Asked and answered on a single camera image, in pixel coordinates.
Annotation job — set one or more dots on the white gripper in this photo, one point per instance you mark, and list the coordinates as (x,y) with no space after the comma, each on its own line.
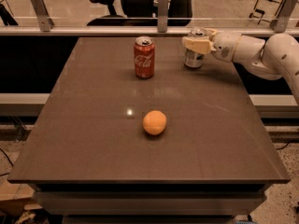
(225,46)

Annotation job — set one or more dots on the silver 7up can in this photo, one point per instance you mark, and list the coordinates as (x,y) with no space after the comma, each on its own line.
(193,59)

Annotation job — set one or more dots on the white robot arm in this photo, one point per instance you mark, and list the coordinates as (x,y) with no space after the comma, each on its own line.
(270,59)

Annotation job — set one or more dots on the red Coca-Cola can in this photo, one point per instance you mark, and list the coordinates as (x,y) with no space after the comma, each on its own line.
(144,57)

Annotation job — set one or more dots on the wooden chair in background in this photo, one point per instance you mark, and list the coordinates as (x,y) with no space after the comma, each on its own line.
(265,10)

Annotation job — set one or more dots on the black office chair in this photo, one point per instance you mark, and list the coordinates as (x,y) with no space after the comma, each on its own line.
(143,13)

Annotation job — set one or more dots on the orange fruit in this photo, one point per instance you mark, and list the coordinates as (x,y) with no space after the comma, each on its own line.
(154,122)

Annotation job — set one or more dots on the brown table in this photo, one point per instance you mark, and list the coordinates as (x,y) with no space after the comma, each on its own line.
(181,143)

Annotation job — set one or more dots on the cardboard box on floor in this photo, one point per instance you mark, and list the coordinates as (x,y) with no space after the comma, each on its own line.
(16,198)

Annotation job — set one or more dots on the middle metal railing bracket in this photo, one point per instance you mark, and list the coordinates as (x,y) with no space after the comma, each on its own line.
(162,16)

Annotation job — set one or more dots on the metal railing bracket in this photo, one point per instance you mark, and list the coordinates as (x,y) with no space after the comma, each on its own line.
(44,20)
(162,16)
(280,22)

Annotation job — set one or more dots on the right metal railing bracket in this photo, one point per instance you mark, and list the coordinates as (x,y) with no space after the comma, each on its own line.
(280,22)

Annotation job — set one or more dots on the left metal railing bracket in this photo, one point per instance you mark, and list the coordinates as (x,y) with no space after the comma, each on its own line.
(44,20)

